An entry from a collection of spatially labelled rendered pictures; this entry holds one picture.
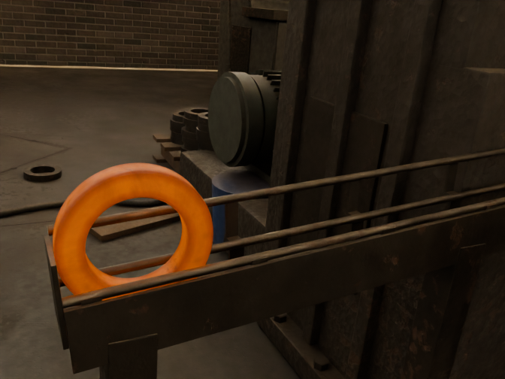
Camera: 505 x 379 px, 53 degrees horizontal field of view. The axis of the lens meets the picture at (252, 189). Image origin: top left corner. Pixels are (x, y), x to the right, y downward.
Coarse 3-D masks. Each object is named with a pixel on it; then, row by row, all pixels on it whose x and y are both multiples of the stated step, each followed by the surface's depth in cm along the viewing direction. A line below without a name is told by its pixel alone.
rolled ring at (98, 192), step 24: (120, 168) 57; (144, 168) 57; (72, 192) 57; (96, 192) 55; (120, 192) 56; (144, 192) 57; (168, 192) 58; (192, 192) 59; (72, 216) 55; (96, 216) 56; (192, 216) 60; (72, 240) 56; (192, 240) 62; (72, 264) 57; (168, 264) 64; (192, 264) 63; (72, 288) 58; (96, 288) 59
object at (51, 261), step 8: (48, 240) 58; (48, 248) 56; (48, 256) 55; (48, 264) 59; (56, 272) 53; (56, 280) 54; (56, 288) 54; (56, 296) 54; (56, 304) 55; (56, 312) 58; (64, 320) 56; (64, 328) 56; (64, 336) 56; (64, 344) 57
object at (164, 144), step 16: (176, 112) 295; (192, 112) 268; (176, 128) 290; (192, 128) 267; (208, 128) 243; (160, 144) 293; (176, 144) 291; (192, 144) 268; (208, 144) 247; (160, 160) 304; (176, 160) 270
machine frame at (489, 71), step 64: (320, 0) 127; (384, 0) 106; (448, 0) 92; (320, 64) 129; (384, 64) 108; (448, 64) 93; (320, 128) 129; (384, 128) 108; (448, 128) 94; (320, 192) 132; (384, 192) 107; (320, 320) 137; (384, 320) 115
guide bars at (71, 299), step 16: (464, 208) 80; (480, 208) 81; (384, 224) 74; (400, 224) 74; (416, 224) 76; (320, 240) 69; (336, 240) 70; (352, 240) 71; (256, 256) 65; (272, 256) 66; (176, 272) 61; (192, 272) 61; (208, 272) 62; (112, 288) 57; (128, 288) 58; (144, 288) 59; (64, 304) 55; (80, 304) 56
